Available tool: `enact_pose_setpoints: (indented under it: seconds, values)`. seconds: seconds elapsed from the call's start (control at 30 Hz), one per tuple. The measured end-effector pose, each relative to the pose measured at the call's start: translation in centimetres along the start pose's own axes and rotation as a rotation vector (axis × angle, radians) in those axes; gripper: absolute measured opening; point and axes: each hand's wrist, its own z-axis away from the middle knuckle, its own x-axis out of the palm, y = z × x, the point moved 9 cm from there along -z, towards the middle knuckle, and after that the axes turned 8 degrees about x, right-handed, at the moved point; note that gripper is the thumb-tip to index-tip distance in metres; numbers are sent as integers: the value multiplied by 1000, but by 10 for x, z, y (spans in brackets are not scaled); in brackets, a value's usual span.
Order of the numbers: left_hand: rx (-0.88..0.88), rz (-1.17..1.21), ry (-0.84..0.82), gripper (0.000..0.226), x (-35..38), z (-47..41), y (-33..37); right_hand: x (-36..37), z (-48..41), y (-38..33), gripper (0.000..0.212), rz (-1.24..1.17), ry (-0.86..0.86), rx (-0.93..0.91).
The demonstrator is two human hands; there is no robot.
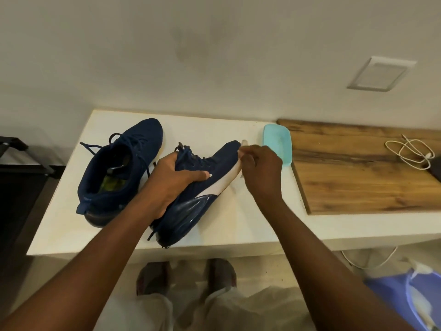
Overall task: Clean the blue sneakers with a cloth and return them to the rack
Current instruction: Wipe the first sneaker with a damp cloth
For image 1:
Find black shoe rack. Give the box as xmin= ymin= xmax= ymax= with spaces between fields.
xmin=0 ymin=137 xmax=66 ymax=259

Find coiled white charging cable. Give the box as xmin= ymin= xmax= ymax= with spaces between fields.
xmin=384 ymin=134 xmax=436 ymax=171

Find blue plastic bag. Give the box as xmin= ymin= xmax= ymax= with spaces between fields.
xmin=364 ymin=268 xmax=441 ymax=331

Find white spray bottle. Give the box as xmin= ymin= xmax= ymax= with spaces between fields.
xmin=406 ymin=260 xmax=438 ymax=328

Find white floor cable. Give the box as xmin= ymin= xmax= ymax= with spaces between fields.
xmin=340 ymin=246 xmax=399 ymax=271

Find light blue plastic container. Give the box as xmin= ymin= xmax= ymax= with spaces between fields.
xmin=262 ymin=123 xmax=294 ymax=168

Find brown wooden board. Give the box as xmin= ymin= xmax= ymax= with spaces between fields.
xmin=277 ymin=119 xmax=441 ymax=216

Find person's right forearm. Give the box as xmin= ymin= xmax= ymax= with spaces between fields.
xmin=261 ymin=198 xmax=414 ymax=331

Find person's left hand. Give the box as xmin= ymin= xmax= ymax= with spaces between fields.
xmin=143 ymin=151 xmax=211 ymax=220

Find black device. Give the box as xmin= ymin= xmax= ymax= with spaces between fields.
xmin=427 ymin=157 xmax=441 ymax=183

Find person's right hand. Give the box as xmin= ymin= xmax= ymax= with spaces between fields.
xmin=237 ymin=145 xmax=285 ymax=205

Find white wall switch plate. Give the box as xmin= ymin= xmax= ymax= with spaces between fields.
xmin=347 ymin=57 xmax=418 ymax=92

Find person's left foot grey sock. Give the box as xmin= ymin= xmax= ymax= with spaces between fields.
xmin=136 ymin=262 xmax=172 ymax=297

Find person's left forearm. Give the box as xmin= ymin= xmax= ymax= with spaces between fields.
xmin=0 ymin=194 xmax=166 ymax=331

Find person's right foot grey sock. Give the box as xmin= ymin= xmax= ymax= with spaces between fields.
xmin=205 ymin=258 xmax=237 ymax=293

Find person's foot grey sock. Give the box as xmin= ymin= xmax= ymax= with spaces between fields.
xmin=136 ymin=262 xmax=172 ymax=297
xmin=205 ymin=258 xmax=237 ymax=293

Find white shorts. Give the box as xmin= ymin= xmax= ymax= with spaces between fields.
xmin=93 ymin=285 xmax=314 ymax=331

